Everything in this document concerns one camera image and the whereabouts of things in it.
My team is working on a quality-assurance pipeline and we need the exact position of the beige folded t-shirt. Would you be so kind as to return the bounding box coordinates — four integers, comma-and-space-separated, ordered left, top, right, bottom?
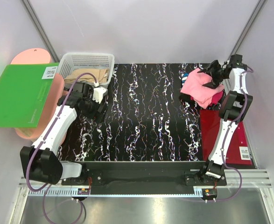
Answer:
64, 69, 110, 84

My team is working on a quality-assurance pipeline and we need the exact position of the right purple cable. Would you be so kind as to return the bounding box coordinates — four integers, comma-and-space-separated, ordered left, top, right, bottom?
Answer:
202, 64, 255, 202

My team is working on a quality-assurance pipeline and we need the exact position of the aluminium frame rail front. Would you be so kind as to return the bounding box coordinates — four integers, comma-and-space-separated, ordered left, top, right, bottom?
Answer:
17, 169, 273, 187

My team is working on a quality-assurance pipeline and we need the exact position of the white plastic basket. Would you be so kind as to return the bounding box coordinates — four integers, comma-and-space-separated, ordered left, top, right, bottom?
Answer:
56, 52, 115, 89

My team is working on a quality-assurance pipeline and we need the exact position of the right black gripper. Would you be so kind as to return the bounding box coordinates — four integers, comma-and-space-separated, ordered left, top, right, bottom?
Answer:
197, 60, 229, 89

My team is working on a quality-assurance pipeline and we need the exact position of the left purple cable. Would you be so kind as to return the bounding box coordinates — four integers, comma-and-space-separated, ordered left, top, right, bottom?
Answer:
25, 72, 99, 224

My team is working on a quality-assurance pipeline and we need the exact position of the purple cable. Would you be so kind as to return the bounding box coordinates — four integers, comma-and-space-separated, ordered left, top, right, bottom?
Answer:
25, 72, 99, 224
202, 64, 255, 202

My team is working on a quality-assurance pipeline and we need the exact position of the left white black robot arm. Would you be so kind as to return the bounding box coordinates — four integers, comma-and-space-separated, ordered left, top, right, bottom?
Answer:
20, 83, 108, 185

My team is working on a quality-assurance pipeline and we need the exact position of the blue white folded t-shirt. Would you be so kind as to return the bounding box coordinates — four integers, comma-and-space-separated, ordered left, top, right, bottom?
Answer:
181, 73, 189, 86

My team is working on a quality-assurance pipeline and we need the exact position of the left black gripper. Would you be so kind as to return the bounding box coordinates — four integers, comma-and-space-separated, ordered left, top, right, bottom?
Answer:
81, 94, 109, 123

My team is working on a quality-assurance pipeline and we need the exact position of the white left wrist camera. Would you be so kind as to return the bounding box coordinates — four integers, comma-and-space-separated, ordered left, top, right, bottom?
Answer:
92, 83, 108, 104

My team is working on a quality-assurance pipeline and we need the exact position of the dark red folder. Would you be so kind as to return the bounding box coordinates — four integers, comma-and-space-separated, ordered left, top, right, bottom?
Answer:
200, 110, 252, 165

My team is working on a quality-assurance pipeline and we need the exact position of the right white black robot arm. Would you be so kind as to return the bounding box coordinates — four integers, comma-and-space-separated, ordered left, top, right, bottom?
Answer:
197, 54, 253, 186

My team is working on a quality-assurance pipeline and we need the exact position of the magenta folded t-shirt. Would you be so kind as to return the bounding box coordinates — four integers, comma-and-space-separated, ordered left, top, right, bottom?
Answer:
190, 91, 223, 109

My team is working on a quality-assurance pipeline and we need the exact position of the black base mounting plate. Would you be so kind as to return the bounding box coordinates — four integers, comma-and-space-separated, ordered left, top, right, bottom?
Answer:
62, 161, 216, 186

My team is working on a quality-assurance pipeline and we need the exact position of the black marble pattern mat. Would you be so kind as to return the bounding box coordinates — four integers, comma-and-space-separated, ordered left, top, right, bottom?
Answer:
57, 63, 204, 161

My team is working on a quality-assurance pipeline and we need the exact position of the green cutting board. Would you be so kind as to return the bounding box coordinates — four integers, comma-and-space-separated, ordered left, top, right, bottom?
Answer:
0, 63, 58, 128

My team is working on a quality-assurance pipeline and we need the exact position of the pink oval board upper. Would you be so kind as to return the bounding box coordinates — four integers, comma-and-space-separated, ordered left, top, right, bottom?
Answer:
11, 48, 64, 142

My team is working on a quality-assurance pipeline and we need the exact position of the light pink t-shirt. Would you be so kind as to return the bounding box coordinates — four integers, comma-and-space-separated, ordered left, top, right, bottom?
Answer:
181, 67, 225, 109

